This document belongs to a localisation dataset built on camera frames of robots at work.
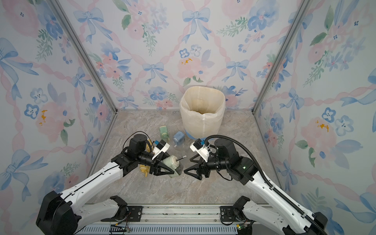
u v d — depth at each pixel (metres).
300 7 0.70
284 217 0.41
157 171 0.61
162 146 0.60
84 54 0.86
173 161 0.61
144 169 0.82
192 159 0.66
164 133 0.98
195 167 0.55
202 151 0.57
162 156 0.65
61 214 0.38
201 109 1.06
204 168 0.55
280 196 0.42
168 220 0.73
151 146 0.62
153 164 0.60
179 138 0.95
